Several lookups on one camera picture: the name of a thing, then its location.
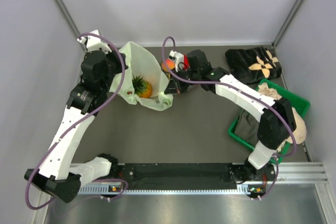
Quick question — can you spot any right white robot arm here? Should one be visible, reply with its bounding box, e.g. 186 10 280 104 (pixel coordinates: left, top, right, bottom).
162 50 296 180

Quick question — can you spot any red bell pepper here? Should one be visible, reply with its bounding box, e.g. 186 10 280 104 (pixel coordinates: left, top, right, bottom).
183 55 190 70

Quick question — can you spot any slotted cable duct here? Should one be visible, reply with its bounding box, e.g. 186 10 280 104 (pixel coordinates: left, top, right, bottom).
78 182 262 196

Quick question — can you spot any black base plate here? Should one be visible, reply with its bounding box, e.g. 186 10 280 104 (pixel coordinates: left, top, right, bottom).
88 162 257 183

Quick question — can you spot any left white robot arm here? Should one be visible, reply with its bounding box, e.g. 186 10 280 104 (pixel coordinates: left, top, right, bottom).
24 49 127 209

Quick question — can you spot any toy pineapple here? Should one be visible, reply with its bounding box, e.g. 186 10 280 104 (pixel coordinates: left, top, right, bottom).
132 76 153 99

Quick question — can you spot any beige cloth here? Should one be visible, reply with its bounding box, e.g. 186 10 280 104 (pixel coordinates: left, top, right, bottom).
255 93 297 156

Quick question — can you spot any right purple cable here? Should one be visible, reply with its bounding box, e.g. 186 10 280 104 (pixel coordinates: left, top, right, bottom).
161 36 297 200

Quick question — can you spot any black flower patterned blanket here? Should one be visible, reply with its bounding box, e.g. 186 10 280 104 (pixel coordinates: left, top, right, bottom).
225 46 282 84

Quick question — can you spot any green plastic bin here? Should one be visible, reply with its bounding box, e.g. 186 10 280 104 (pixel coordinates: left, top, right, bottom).
228 79 310 152

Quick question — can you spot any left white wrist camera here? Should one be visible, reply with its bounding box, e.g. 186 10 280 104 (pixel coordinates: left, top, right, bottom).
77 36 112 54

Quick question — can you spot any purple cable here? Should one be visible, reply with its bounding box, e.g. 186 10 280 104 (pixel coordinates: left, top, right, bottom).
25 33 129 211
161 36 297 200

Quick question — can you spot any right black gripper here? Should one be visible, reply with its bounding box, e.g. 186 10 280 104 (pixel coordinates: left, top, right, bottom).
165 66 201 95

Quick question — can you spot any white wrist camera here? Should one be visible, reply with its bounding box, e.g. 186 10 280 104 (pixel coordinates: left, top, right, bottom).
77 36 112 54
169 50 184 72

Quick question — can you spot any peach coloured fruit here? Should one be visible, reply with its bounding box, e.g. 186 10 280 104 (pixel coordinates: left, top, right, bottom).
161 59 175 72

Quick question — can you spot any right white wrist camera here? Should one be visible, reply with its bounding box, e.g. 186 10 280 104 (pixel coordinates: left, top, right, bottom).
169 50 184 72

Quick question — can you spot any dark grey cloth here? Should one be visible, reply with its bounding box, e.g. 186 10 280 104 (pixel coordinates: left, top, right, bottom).
234 110 259 146

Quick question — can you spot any pale green plastic bag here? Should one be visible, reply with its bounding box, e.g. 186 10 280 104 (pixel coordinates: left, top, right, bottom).
110 42 173 111

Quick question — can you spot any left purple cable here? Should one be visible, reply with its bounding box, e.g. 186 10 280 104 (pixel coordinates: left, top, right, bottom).
25 33 129 211

